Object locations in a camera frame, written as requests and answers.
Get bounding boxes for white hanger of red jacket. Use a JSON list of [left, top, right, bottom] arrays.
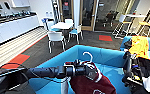
[[82, 51, 94, 65]]

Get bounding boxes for red white varsity jacket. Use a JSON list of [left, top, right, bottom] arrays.
[[64, 60, 118, 94]]

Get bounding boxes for white chair blue seat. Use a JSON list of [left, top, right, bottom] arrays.
[[42, 18, 57, 33], [64, 18, 75, 25], [68, 23, 85, 44]]

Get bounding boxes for white dining chair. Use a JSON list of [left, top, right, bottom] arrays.
[[46, 30, 67, 54]]

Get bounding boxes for white square table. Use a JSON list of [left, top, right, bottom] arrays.
[[50, 21, 75, 31]]

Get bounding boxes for black office chair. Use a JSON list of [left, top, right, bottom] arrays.
[[100, 12, 117, 28]]

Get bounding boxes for white bar stool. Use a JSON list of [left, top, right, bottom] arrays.
[[111, 13, 131, 39]]

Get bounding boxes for wooden framed glass door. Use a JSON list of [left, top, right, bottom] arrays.
[[58, 0, 74, 24], [79, 0, 101, 32]]

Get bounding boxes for orange yellow garment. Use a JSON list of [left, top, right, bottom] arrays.
[[129, 35, 150, 60]]

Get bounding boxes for white high table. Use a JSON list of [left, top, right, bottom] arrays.
[[124, 13, 149, 19]]

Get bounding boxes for yellow bar stool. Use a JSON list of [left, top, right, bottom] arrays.
[[136, 20, 150, 38]]

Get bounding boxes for white kitchen counter cabinets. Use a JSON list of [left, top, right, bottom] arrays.
[[0, 13, 42, 48]]

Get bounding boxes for white upper kitchen cabinets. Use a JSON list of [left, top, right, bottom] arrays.
[[9, 0, 33, 8]]

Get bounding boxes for black counter appliance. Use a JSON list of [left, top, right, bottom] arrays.
[[3, 1, 12, 10]]

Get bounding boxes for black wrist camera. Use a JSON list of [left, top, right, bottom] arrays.
[[73, 58, 83, 66]]

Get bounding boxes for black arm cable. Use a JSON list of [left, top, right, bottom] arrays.
[[0, 61, 30, 94]]

